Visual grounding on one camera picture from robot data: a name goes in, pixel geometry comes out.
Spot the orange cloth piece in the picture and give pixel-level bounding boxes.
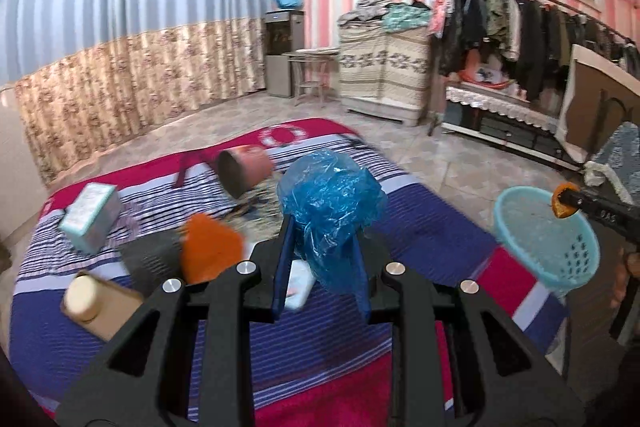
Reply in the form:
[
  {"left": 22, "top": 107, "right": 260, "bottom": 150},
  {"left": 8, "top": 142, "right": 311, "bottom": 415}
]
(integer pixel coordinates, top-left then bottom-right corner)
[{"left": 179, "top": 213, "right": 244, "bottom": 286}]

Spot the blue plastic bag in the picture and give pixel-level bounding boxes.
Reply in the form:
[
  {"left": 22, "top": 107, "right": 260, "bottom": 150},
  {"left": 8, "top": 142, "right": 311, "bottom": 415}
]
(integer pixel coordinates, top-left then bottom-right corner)
[{"left": 277, "top": 150, "right": 388, "bottom": 295}]

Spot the pink hanging bag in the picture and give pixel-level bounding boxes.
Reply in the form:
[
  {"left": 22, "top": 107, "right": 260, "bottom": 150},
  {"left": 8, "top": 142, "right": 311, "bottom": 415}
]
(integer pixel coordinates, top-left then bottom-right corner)
[{"left": 430, "top": 0, "right": 453, "bottom": 38}]

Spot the blue and floral curtain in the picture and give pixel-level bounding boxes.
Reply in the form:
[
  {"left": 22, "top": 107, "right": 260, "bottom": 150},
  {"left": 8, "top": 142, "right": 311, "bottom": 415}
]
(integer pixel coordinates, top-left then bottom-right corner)
[{"left": 0, "top": 0, "right": 273, "bottom": 185}]

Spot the light blue plastic basket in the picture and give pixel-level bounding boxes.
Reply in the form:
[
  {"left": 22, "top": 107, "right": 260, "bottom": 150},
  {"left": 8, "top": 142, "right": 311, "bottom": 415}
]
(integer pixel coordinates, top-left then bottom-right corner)
[{"left": 494, "top": 186, "right": 601, "bottom": 299}]

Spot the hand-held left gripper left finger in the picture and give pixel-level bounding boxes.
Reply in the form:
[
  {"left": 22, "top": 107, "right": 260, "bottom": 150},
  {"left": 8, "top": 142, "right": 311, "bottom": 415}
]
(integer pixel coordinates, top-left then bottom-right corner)
[{"left": 54, "top": 213, "right": 297, "bottom": 427}]

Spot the grey water dispenser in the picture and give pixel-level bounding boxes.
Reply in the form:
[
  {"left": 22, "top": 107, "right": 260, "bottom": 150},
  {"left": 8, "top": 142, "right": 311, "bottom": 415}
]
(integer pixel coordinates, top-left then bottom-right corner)
[{"left": 263, "top": 9, "right": 305, "bottom": 98}]

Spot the small metal side table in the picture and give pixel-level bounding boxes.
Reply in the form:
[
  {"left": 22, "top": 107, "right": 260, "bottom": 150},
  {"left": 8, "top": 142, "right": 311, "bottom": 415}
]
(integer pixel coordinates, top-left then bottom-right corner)
[{"left": 282, "top": 48, "right": 341, "bottom": 106}]

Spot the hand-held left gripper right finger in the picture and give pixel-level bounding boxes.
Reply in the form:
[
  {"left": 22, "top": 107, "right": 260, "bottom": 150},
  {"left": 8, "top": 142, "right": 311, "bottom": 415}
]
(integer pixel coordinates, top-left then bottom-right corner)
[{"left": 349, "top": 227, "right": 587, "bottom": 427}]

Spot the cabinet under patterned cloth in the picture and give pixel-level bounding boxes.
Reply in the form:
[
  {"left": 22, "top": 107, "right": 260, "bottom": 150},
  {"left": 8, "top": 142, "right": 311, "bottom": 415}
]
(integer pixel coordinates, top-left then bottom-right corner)
[{"left": 337, "top": 27, "right": 433, "bottom": 128}]

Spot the low shelf with lace cloth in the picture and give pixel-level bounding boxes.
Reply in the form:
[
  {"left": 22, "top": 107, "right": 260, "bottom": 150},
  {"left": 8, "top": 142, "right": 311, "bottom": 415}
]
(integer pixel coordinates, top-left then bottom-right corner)
[{"left": 442, "top": 84, "right": 583, "bottom": 170}]

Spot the red plastic basin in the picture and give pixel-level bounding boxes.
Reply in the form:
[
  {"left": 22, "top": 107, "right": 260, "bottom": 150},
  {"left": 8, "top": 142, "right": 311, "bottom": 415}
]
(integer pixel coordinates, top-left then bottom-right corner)
[{"left": 460, "top": 67, "right": 512, "bottom": 90}]

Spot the black ribbed cup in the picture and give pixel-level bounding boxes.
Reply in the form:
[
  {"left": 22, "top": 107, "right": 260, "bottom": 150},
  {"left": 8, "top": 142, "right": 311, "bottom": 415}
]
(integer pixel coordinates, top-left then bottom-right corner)
[{"left": 120, "top": 232, "right": 188, "bottom": 298}]

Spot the row of hanging clothes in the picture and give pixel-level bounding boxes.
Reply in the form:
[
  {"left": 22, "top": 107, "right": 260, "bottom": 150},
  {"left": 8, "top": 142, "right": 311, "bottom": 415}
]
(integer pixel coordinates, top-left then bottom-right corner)
[{"left": 432, "top": 0, "right": 640, "bottom": 102}]

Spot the teal and white box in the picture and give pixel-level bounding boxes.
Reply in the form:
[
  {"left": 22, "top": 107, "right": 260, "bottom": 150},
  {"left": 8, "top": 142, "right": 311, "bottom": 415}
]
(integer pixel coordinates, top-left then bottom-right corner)
[{"left": 57, "top": 183, "right": 123, "bottom": 255}]

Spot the grey clothes pile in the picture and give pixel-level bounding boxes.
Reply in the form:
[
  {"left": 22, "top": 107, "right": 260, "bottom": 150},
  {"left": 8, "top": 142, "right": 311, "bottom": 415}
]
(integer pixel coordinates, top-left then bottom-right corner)
[{"left": 337, "top": 0, "right": 396, "bottom": 28}]

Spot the blue patterned fringed cloth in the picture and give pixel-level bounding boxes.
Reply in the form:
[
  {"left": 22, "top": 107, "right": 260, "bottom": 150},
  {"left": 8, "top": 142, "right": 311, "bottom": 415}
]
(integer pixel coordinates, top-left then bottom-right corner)
[{"left": 582, "top": 122, "right": 640, "bottom": 208}]

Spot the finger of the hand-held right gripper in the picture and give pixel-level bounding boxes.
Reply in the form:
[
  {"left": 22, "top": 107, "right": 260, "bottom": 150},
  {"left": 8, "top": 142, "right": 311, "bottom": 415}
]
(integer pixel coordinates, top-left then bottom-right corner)
[{"left": 559, "top": 188, "right": 640, "bottom": 240}]

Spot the striped red blue blanket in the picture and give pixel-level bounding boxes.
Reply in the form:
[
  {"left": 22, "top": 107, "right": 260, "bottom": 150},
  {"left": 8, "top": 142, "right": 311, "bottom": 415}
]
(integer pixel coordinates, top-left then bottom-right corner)
[{"left": 10, "top": 118, "right": 571, "bottom": 427}]

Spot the cream round lid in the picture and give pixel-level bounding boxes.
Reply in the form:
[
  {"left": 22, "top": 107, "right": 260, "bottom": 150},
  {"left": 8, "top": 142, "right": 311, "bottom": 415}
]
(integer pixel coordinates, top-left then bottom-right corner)
[{"left": 64, "top": 276, "right": 105, "bottom": 322}]

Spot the white low cabinet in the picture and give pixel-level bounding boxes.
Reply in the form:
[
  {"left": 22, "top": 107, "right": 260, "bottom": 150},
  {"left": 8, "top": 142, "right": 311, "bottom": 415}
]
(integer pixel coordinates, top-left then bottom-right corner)
[{"left": 0, "top": 87, "right": 51, "bottom": 258}]

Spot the patterned beige black cloth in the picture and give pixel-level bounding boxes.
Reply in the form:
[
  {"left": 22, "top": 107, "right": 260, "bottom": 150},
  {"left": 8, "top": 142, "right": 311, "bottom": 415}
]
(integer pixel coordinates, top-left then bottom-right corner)
[{"left": 227, "top": 179, "right": 296, "bottom": 228}]

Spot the person's right hand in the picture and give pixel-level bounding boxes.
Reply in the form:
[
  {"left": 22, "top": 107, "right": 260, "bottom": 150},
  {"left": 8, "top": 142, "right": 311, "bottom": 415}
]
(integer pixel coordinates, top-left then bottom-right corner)
[{"left": 611, "top": 251, "right": 640, "bottom": 309}]

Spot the cream wooden headboard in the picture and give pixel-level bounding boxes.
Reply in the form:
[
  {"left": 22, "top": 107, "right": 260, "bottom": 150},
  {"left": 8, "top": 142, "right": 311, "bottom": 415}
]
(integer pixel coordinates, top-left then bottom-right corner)
[{"left": 555, "top": 43, "right": 640, "bottom": 165}]

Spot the teal folded cloth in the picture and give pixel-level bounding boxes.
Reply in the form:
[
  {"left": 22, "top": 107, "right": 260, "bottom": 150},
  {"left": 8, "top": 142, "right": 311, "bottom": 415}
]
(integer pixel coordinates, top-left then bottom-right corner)
[{"left": 382, "top": 2, "right": 433, "bottom": 32}]

